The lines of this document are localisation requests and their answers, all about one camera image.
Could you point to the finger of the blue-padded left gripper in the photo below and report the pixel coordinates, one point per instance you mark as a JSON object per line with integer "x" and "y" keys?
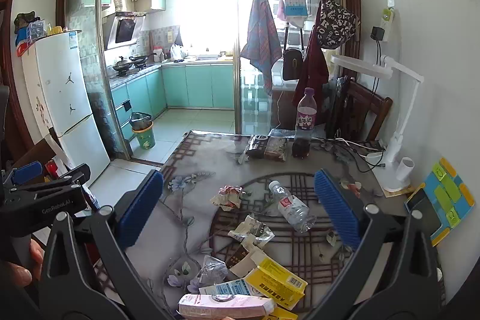
{"x": 20, "y": 176}

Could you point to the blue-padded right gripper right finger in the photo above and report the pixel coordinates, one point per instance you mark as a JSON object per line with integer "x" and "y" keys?
{"x": 408, "y": 287}

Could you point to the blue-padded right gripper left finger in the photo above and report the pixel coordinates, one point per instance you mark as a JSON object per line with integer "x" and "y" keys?
{"x": 69, "y": 287}

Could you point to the pink white carton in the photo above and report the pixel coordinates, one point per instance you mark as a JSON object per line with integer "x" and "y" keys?
{"x": 193, "y": 306}

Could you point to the clear water bottle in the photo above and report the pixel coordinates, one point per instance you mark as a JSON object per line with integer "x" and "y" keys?
{"x": 293, "y": 210}

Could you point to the yellow medicine box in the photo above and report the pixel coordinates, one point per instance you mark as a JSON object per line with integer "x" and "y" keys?
{"x": 269, "y": 277}

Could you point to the white patterned wrapper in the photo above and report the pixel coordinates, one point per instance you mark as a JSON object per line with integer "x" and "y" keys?
{"x": 252, "y": 233}

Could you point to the blue white milk carton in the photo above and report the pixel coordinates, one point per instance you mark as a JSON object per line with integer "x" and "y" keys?
{"x": 235, "y": 287}

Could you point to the torn brown cardboard box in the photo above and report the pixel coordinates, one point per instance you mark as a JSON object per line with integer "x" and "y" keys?
{"x": 237, "y": 256}

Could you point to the red wrapper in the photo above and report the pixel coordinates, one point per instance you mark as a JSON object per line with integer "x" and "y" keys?
{"x": 228, "y": 198}

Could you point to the yellow orange juice carton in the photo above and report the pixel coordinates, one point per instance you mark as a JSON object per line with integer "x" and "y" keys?
{"x": 280, "y": 314}

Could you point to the green kitchen trash bin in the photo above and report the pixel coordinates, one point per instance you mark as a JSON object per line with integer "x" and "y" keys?
{"x": 142, "y": 127}

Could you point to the teal kitchen cabinets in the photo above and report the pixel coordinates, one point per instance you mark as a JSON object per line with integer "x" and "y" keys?
{"x": 154, "y": 89}

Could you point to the person's left hand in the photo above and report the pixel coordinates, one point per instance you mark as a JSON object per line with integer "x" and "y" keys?
{"x": 22, "y": 277}

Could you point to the blue yellow tablet case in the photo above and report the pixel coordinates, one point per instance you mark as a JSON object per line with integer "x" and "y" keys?
{"x": 443, "y": 199}

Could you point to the white refrigerator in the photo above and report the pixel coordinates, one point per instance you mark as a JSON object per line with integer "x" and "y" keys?
{"x": 59, "y": 101}

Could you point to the white cup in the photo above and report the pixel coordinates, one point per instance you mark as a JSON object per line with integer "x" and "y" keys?
{"x": 404, "y": 169}

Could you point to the white power strip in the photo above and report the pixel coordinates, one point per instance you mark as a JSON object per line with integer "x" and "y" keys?
{"x": 375, "y": 158}

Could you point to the black wok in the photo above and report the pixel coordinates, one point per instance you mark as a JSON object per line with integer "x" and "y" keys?
{"x": 122, "y": 66}

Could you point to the range hood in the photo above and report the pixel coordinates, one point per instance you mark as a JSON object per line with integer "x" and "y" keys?
{"x": 122, "y": 28}

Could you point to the dark wooden chair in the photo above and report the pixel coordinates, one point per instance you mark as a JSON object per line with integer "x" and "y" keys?
{"x": 357, "y": 113}

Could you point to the snack bag on table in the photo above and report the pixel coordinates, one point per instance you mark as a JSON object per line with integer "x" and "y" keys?
{"x": 267, "y": 147}

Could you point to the purple drink bottle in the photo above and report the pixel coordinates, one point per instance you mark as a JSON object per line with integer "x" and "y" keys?
{"x": 305, "y": 122}

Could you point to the dark red hanging garment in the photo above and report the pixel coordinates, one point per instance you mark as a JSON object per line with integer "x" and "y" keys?
{"x": 315, "y": 72}

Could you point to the black small handbag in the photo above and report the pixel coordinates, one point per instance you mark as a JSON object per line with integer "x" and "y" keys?
{"x": 293, "y": 59}

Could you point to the black lettered hanging bag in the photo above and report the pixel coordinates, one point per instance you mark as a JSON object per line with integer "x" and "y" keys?
{"x": 336, "y": 26}

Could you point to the plaid hanging towel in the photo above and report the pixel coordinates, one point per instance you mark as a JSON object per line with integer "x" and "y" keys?
{"x": 263, "y": 47}

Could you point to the blue white hanging pouch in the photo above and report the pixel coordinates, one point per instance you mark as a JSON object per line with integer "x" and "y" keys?
{"x": 294, "y": 12}

